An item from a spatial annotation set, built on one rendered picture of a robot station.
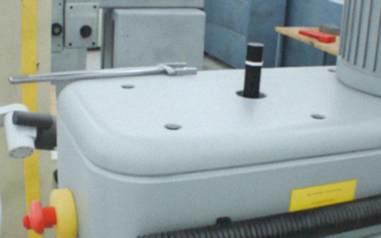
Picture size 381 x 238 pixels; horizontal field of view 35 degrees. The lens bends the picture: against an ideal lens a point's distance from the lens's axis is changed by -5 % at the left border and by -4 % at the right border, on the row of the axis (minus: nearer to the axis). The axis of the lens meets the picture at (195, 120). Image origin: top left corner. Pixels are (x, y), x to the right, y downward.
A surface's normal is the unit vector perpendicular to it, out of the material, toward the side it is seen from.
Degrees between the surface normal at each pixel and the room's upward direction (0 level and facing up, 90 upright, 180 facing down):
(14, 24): 90
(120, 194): 90
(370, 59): 90
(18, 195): 90
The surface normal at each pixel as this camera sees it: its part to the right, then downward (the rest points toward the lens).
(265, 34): 0.40, 0.32
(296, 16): -0.91, 0.07
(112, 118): 0.07, -0.94
